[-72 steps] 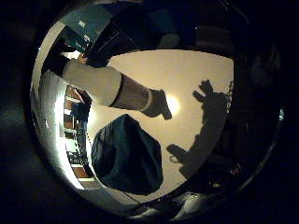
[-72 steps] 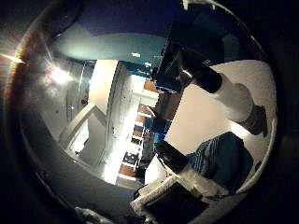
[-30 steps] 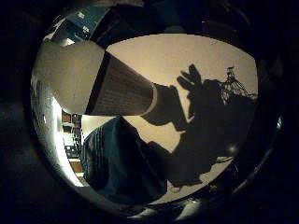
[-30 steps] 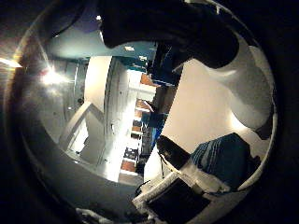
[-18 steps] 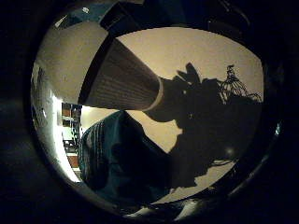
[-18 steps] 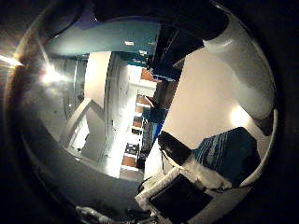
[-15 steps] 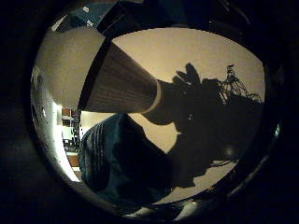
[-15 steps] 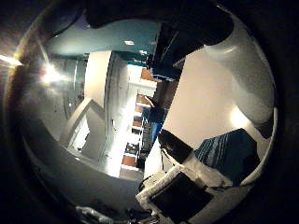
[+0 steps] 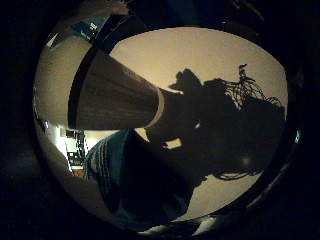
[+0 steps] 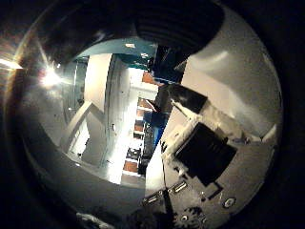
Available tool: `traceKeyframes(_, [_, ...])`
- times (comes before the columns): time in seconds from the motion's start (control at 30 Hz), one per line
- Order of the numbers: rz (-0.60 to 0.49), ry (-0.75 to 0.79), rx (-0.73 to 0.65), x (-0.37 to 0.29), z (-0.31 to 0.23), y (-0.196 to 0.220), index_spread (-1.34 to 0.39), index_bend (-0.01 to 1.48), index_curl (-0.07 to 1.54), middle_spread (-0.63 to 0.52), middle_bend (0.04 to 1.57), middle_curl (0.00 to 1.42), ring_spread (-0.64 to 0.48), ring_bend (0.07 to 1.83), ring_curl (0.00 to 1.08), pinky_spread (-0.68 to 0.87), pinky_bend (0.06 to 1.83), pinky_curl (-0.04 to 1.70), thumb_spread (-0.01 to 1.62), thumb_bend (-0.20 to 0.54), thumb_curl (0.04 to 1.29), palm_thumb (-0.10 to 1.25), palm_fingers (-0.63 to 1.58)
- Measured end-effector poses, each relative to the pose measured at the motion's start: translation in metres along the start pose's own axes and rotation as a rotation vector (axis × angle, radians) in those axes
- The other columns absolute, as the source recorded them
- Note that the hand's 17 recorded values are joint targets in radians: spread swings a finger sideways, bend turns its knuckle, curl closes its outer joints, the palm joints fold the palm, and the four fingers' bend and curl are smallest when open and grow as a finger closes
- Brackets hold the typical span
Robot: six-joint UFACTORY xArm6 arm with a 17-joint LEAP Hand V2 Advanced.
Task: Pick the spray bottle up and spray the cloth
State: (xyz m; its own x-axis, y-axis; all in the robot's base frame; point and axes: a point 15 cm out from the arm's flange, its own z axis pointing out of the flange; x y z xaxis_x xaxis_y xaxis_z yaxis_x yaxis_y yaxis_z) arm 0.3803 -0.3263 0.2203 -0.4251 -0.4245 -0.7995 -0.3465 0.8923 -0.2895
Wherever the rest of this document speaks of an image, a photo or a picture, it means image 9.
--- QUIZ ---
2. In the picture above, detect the white paper cup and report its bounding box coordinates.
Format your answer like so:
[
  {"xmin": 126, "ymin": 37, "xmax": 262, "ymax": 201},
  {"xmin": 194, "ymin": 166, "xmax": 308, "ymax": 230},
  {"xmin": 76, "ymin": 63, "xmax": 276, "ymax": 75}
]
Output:
[{"xmin": 67, "ymin": 45, "xmax": 205, "ymax": 132}]

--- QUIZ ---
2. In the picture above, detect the teal cloth with white stripes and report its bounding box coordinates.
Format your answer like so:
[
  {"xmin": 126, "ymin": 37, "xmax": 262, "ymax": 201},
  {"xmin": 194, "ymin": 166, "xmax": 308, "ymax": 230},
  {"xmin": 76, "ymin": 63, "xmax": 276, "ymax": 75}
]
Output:
[{"xmin": 82, "ymin": 129, "xmax": 201, "ymax": 231}]

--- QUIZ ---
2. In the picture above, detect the dark storage shelf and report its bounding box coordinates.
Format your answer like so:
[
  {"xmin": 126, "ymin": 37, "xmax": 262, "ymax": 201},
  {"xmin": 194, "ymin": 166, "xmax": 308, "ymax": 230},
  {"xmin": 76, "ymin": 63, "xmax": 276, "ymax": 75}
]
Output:
[{"xmin": 64, "ymin": 129, "xmax": 87, "ymax": 169}]

